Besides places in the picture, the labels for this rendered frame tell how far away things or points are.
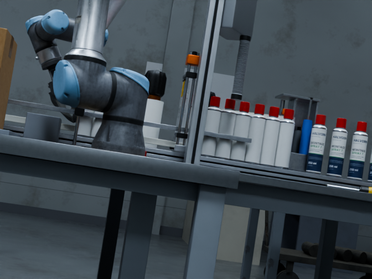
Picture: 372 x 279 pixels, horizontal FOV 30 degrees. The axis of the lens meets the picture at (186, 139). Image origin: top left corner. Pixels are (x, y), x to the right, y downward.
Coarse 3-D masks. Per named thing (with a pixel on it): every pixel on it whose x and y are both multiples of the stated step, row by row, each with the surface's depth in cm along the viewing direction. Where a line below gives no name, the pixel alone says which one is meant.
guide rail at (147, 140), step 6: (6, 120) 228; (12, 120) 228; (18, 120) 228; (24, 120) 229; (66, 126) 231; (72, 126) 231; (144, 138) 234; (150, 138) 234; (156, 144) 235; (162, 144) 235; (168, 144) 235; (174, 144) 235; (180, 144) 236
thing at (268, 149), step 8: (272, 112) 236; (272, 120) 235; (272, 128) 235; (264, 136) 236; (272, 136) 235; (264, 144) 235; (272, 144) 235; (264, 152) 235; (272, 152) 235; (264, 160) 235; (272, 160) 235
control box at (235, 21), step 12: (228, 0) 220; (240, 0) 221; (252, 0) 230; (228, 12) 219; (240, 12) 222; (252, 12) 231; (228, 24) 219; (240, 24) 223; (252, 24) 232; (228, 36) 231
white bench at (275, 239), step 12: (252, 216) 415; (276, 216) 353; (252, 228) 414; (276, 228) 353; (252, 240) 414; (276, 240) 353; (252, 252) 414; (276, 252) 352; (276, 264) 352; (240, 276) 416
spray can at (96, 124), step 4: (96, 112) 227; (100, 112) 227; (96, 120) 227; (100, 120) 226; (92, 124) 228; (96, 124) 227; (100, 124) 226; (92, 128) 227; (96, 128) 226; (92, 132) 227; (96, 132) 226; (92, 136) 227
